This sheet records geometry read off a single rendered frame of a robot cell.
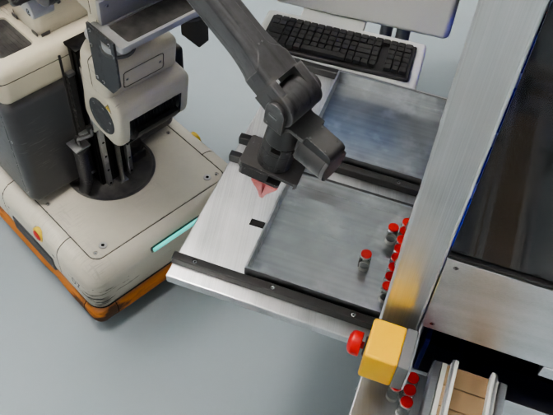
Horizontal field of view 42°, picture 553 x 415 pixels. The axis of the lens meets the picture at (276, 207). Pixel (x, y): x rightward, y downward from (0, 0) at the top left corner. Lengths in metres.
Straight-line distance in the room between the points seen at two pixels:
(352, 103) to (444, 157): 0.82
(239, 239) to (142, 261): 0.81
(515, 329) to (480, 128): 0.39
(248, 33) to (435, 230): 0.37
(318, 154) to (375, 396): 0.44
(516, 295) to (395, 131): 0.68
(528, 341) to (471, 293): 0.13
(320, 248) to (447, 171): 0.55
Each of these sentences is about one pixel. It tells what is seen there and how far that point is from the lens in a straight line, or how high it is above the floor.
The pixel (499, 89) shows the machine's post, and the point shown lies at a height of 1.51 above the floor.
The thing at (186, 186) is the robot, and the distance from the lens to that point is 2.30.
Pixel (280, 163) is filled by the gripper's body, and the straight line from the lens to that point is 1.15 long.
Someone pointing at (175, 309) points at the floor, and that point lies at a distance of 2.37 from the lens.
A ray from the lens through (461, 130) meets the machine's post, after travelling 0.87.
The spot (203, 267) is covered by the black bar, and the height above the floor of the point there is 0.90.
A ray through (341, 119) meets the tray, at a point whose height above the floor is 0.88.
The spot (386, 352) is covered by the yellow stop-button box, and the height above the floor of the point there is 1.03.
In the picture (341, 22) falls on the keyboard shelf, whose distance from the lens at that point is 2.08.
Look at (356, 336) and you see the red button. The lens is 1.17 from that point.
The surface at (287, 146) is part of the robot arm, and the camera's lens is 1.12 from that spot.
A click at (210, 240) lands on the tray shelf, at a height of 0.88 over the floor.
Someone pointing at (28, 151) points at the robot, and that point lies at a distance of 2.14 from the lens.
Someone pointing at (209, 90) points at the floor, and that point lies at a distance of 3.03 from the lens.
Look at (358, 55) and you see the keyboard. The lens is 1.93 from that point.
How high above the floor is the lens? 2.02
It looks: 51 degrees down
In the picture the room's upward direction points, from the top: 5 degrees clockwise
